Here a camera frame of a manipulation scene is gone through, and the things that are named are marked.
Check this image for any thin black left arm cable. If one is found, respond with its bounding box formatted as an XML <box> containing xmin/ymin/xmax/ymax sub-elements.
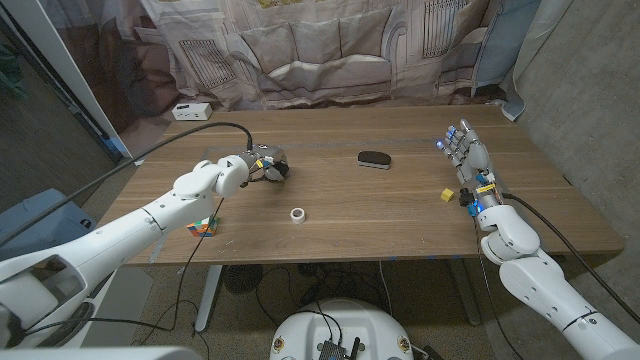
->
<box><xmin>24</xmin><ymin>197</ymin><xmax>225</xmax><ymax>334</ymax></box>

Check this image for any printed sofa backdrop cloth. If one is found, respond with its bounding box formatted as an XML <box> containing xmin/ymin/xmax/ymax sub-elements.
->
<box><xmin>37</xmin><ymin>0</ymin><xmax>544</xmax><ymax>164</ymax></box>

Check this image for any white power strip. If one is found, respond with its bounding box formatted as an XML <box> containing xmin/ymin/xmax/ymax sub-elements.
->
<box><xmin>171</xmin><ymin>102</ymin><xmax>213</xmax><ymax>122</ymax></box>

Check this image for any white table leg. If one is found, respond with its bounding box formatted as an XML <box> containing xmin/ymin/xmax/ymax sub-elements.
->
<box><xmin>193</xmin><ymin>264</ymin><xmax>224</xmax><ymax>331</ymax></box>

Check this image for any black electronics module with antenna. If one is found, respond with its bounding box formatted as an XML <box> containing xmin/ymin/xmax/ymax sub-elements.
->
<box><xmin>317</xmin><ymin>337</ymin><xmax>362</xmax><ymax>360</ymax></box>

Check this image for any white partition post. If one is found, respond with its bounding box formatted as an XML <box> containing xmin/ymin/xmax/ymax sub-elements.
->
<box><xmin>0</xmin><ymin>0</ymin><xmax>147</xmax><ymax>166</ymax></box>

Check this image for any thin braided right arm cable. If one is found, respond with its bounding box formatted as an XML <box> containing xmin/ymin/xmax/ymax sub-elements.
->
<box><xmin>472</xmin><ymin>214</ymin><xmax>526</xmax><ymax>360</ymax></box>

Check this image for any black floor cable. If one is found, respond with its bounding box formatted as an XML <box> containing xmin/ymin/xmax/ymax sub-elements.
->
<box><xmin>254</xmin><ymin>264</ymin><xmax>307</xmax><ymax>327</ymax></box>

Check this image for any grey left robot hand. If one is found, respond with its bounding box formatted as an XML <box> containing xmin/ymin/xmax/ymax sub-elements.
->
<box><xmin>239</xmin><ymin>143</ymin><xmax>291</xmax><ymax>185</ymax></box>

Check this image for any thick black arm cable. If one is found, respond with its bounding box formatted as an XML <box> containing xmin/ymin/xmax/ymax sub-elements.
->
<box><xmin>502</xmin><ymin>192</ymin><xmax>640</xmax><ymax>324</ymax></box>
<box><xmin>0</xmin><ymin>121</ymin><xmax>255</xmax><ymax>246</ymax></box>

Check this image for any white floor cable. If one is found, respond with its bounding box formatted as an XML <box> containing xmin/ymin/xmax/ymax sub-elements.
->
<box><xmin>378</xmin><ymin>260</ymin><xmax>394</xmax><ymax>316</ymax></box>

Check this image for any blue-grey plastic bin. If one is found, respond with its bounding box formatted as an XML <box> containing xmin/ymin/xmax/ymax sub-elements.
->
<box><xmin>0</xmin><ymin>187</ymin><xmax>99</xmax><ymax>261</ymax></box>

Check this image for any pale blue curtain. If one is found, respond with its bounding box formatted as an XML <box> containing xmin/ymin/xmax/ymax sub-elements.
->
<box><xmin>471</xmin><ymin>0</ymin><xmax>576</xmax><ymax>122</ymax></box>

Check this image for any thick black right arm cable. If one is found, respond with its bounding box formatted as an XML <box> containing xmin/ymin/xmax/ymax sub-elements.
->
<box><xmin>502</xmin><ymin>192</ymin><xmax>640</xmax><ymax>324</ymax></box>

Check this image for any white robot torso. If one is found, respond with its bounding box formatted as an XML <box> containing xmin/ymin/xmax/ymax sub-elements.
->
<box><xmin>269</xmin><ymin>298</ymin><xmax>415</xmax><ymax>360</ymax></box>

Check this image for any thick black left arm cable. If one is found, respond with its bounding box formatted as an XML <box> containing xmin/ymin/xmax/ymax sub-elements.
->
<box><xmin>0</xmin><ymin>121</ymin><xmax>255</xmax><ymax>246</ymax></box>

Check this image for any grey table leg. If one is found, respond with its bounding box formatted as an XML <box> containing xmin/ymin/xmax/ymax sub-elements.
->
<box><xmin>447</xmin><ymin>258</ymin><xmax>482</xmax><ymax>327</ymax></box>

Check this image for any multicolour puzzle cube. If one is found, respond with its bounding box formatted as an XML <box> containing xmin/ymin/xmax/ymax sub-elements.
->
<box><xmin>186</xmin><ymin>214</ymin><xmax>221</xmax><ymax>238</ymax></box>

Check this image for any black round floor fan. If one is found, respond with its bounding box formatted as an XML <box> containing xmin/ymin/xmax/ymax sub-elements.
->
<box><xmin>223</xmin><ymin>263</ymin><xmax>264</xmax><ymax>295</ymax></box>

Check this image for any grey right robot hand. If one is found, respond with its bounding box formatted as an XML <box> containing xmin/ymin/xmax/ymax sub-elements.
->
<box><xmin>435</xmin><ymin>118</ymin><xmax>501</xmax><ymax>211</ymax></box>

